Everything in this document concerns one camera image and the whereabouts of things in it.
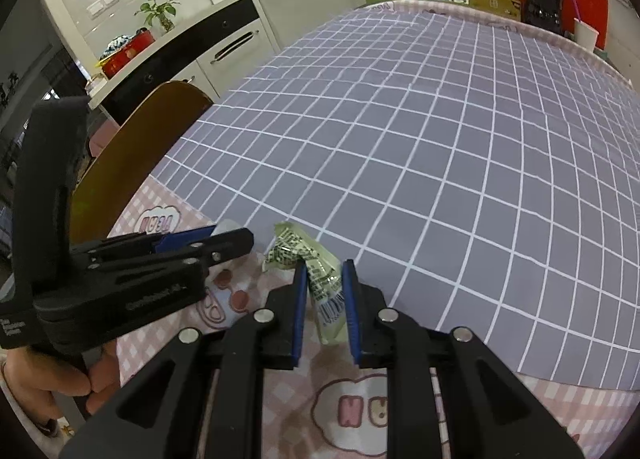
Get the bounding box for green and gold box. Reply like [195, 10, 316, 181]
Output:
[467, 0, 524, 18]

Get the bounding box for grey grid table mat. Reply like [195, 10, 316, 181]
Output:
[159, 2, 640, 390]

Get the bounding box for green snack wrapper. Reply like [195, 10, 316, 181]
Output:
[262, 222, 347, 346]

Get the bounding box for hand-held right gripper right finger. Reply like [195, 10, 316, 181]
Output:
[342, 259, 585, 459]

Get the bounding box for pink seat cushion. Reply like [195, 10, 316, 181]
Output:
[87, 122, 121, 156]

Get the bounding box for green potted plant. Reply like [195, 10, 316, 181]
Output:
[134, 0, 182, 35]

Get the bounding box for red round tin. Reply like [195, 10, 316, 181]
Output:
[100, 32, 157, 80]

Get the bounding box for wooden chair with curved back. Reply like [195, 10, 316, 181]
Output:
[70, 80, 215, 245]

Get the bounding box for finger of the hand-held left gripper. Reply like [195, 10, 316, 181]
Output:
[87, 228, 254, 285]
[70, 226, 217, 260]

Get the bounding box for pink checked tablecloth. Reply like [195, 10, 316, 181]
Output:
[107, 0, 640, 459]

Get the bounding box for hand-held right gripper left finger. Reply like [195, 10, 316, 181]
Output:
[59, 263, 307, 459]

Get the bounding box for white paper cup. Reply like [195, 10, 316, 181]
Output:
[572, 18, 600, 51]

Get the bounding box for person's left forearm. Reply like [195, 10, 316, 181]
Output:
[0, 359, 70, 446]

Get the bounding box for person's left hand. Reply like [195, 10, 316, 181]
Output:
[4, 340, 122, 421]

